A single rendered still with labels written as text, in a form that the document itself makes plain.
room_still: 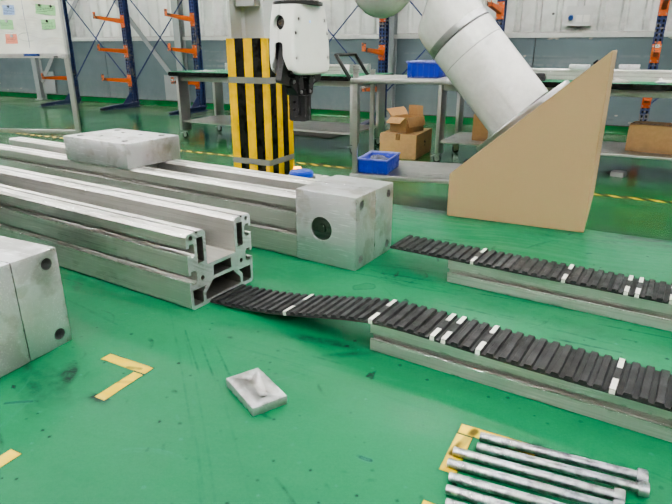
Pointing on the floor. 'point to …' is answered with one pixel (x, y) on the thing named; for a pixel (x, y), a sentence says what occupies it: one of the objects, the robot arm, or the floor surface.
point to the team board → (37, 43)
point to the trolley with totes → (388, 165)
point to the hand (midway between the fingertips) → (299, 107)
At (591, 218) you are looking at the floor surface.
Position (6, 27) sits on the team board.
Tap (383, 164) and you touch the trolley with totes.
